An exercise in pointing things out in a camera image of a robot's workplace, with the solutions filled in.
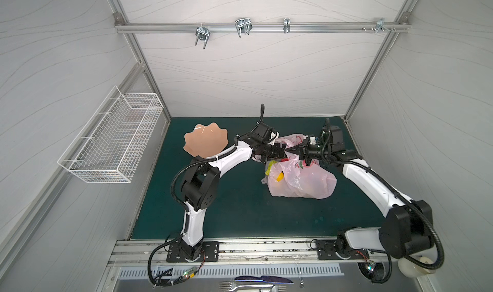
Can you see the pink wavy fruit plate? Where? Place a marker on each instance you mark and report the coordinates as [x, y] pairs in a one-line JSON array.
[[206, 140]]

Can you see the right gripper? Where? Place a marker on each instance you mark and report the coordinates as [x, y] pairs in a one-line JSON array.
[[305, 152]]

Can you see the yellow lemon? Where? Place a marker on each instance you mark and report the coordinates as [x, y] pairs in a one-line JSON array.
[[280, 177]]

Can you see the metal hook clamp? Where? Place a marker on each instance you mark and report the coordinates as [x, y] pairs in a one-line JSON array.
[[380, 27], [202, 35], [243, 26], [286, 25]]

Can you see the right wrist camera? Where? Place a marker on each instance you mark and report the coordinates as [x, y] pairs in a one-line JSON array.
[[332, 139]]

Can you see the dark blue knife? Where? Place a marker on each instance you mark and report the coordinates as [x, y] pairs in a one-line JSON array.
[[264, 279]]

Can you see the pink printed plastic bag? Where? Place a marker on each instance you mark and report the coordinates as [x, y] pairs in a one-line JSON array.
[[300, 181]]

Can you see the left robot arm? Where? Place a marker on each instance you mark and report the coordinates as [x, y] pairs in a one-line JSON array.
[[195, 186]]

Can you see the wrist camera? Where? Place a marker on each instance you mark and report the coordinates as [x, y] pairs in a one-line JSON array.
[[263, 133], [332, 139]]

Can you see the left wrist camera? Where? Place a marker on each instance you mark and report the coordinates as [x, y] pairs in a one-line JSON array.
[[263, 133]]

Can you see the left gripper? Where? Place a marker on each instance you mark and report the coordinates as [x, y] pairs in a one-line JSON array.
[[275, 154]]

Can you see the aluminium cross rail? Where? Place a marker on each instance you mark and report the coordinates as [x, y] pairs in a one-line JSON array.
[[258, 27]]

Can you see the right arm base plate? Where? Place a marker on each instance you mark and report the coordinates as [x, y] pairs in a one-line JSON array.
[[337, 250]]

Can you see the white wire basket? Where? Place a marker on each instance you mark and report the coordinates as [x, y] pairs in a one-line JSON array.
[[109, 147]]

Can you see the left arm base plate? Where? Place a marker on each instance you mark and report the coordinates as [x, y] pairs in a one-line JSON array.
[[207, 251]]

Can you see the silver fork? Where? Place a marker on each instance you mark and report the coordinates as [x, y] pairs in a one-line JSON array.
[[254, 286]]

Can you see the white cylindrical bottle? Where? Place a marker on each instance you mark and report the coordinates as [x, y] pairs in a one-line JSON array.
[[411, 270]]

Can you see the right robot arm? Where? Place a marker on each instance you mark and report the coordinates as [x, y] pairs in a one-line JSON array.
[[407, 231]]

